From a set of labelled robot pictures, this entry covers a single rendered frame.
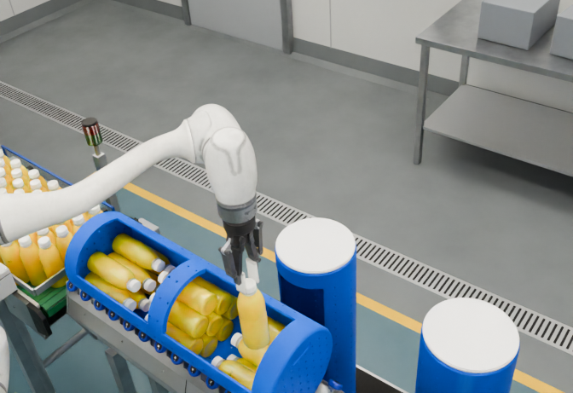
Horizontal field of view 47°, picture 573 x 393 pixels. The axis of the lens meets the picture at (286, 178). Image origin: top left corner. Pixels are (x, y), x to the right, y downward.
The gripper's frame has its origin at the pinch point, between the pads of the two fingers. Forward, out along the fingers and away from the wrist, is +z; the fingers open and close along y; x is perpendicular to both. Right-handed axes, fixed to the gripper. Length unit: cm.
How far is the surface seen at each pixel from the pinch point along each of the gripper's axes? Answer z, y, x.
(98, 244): 33, 5, 75
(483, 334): 42, 51, -43
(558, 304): 145, 175, -38
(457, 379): 46, 36, -43
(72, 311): 60, -8, 83
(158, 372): 59, -8, 38
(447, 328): 42, 47, -34
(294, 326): 22.4, 8.8, -6.5
